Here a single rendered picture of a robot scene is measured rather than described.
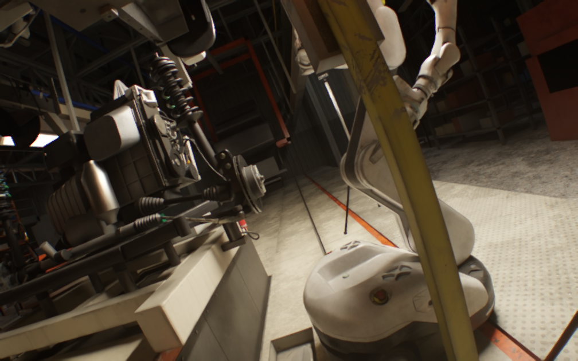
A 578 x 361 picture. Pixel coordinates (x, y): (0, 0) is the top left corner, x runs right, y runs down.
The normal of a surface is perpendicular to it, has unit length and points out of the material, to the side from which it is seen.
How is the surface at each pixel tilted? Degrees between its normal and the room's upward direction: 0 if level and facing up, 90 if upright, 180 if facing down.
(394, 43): 92
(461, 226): 90
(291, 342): 90
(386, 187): 95
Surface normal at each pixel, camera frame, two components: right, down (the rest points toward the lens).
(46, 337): 0.00, 0.05
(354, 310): -0.67, -0.47
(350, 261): 0.05, -0.28
